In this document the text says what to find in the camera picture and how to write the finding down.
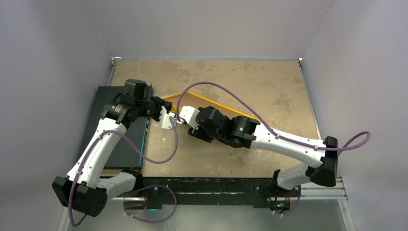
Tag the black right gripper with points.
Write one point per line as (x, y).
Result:
(198, 133)

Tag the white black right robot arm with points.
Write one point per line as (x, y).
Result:
(317, 165)

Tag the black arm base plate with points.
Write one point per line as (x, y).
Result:
(254, 192)

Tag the wooden picture frame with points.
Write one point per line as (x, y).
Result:
(196, 101)

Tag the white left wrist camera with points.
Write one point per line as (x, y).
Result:
(166, 119)

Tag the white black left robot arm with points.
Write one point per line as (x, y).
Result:
(116, 117)

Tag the dark blue flat box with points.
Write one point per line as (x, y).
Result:
(123, 155)

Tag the aluminium profile rail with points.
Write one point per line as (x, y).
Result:
(341, 188)

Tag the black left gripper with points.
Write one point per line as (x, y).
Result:
(167, 105)

